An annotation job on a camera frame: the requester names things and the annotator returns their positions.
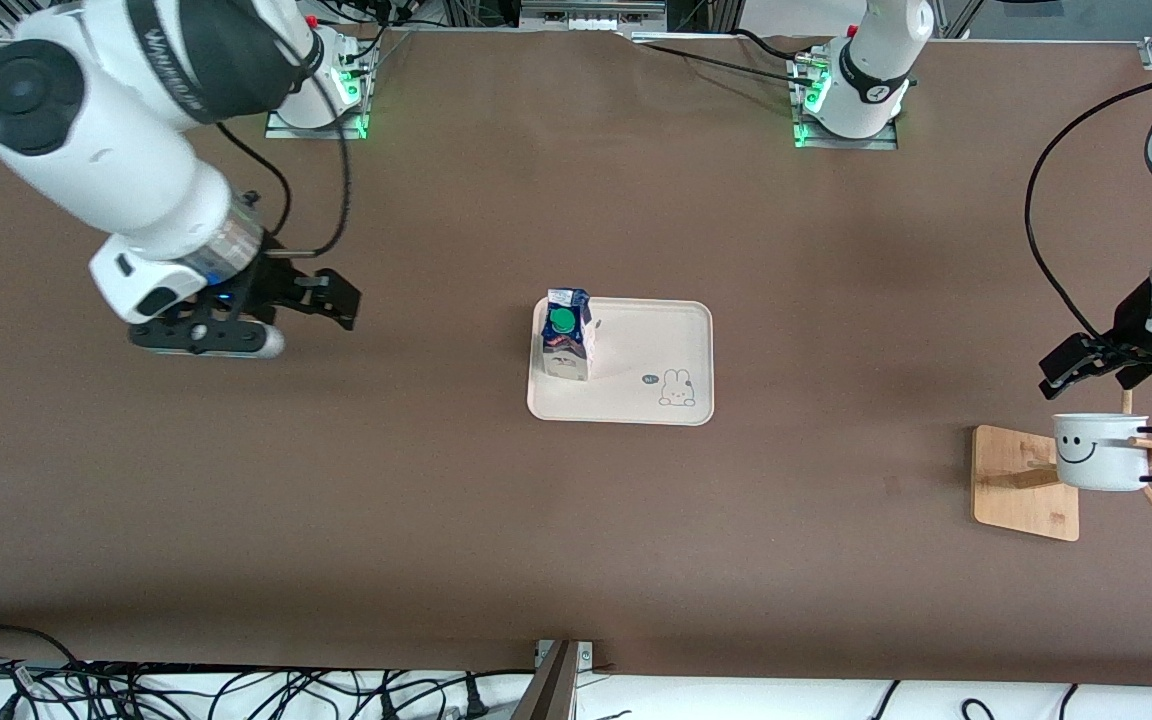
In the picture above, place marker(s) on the blue white milk carton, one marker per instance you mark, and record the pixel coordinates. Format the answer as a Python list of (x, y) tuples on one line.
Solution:
[(566, 350)]

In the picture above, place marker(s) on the white smiley face mug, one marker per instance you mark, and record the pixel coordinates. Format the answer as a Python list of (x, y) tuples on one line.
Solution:
[(1101, 460)]

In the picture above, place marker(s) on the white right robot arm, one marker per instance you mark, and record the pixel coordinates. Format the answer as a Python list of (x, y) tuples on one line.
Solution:
[(106, 150)]

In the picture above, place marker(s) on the small metal bracket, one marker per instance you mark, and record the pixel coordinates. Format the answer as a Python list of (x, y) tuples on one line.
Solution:
[(586, 655)]

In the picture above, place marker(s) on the cream rabbit print tray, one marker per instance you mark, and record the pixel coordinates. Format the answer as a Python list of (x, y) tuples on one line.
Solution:
[(646, 345)]

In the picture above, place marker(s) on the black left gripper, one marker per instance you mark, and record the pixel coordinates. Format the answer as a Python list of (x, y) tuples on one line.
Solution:
[(1130, 326)]

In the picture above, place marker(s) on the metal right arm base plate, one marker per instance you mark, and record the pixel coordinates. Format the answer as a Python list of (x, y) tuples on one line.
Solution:
[(316, 132)]

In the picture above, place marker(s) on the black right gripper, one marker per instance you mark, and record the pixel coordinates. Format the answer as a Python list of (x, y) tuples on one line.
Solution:
[(271, 281)]

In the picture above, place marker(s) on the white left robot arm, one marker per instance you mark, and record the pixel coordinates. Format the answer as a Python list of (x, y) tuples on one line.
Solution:
[(871, 70)]

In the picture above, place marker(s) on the metal post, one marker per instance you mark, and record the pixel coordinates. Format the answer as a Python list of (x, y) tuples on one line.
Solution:
[(551, 690)]

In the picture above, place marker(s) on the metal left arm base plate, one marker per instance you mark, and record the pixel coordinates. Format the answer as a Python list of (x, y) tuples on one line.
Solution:
[(841, 142)]

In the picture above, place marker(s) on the wooden mug tree stand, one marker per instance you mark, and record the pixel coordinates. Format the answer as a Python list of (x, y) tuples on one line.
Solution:
[(1021, 510)]

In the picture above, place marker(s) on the grey power strip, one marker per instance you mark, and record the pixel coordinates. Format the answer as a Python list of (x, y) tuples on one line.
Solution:
[(591, 15)]

